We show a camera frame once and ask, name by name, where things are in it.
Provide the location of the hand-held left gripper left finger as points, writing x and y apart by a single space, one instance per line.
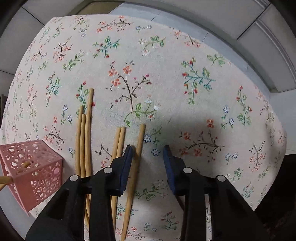
128 160

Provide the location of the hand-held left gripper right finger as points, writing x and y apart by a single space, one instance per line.
168 162

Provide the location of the pink perforated chopstick holder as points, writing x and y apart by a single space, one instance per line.
39 176

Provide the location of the floral tablecloth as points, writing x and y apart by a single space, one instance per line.
166 97

